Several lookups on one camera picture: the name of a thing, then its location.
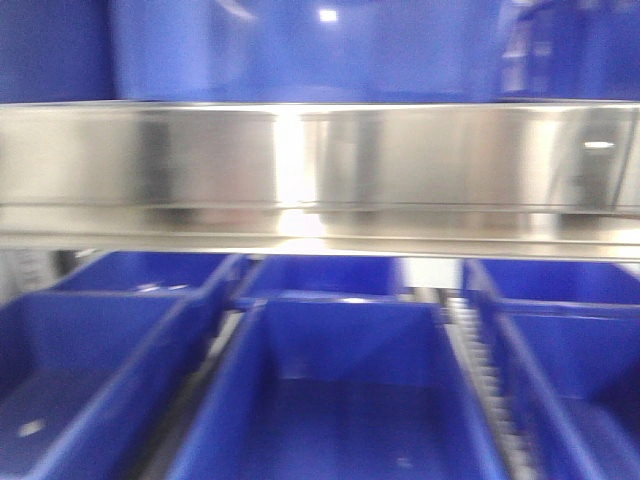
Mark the blue bin rear centre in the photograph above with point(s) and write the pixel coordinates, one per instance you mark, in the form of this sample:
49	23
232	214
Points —
317	276

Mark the blue bin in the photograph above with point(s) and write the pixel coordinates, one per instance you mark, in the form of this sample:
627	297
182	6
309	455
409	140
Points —
571	381
339	390
550	286
172	274
317	276
85	377

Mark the blue bin rear left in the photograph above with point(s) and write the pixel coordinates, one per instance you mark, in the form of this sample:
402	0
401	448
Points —
172	274

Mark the blue bin lower centre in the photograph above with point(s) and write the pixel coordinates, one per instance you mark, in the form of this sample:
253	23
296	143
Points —
339	390

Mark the large blue crate behind tray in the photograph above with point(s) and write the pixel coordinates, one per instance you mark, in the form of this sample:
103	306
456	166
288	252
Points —
306	51

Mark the blue bin lower left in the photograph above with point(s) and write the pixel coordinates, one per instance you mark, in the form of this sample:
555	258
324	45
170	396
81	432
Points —
85	377

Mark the blue bin lower right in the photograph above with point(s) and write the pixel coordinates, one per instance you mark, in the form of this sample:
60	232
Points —
571	381

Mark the blue bin rear right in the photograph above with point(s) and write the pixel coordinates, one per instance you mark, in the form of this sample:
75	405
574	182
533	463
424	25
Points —
550	286

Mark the blue crate upper right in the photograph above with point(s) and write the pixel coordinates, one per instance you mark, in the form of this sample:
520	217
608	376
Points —
570	50

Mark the blue crate upper left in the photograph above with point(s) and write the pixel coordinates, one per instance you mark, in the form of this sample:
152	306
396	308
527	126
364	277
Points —
54	51

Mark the white roller track rail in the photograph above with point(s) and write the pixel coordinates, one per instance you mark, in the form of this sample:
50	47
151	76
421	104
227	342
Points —
475	358

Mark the stainless steel shelf front rail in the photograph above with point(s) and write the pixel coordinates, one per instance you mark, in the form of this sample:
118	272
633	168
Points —
514	180

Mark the metal divider rail left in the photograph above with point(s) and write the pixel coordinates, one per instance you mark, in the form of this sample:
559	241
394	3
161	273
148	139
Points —
168	434

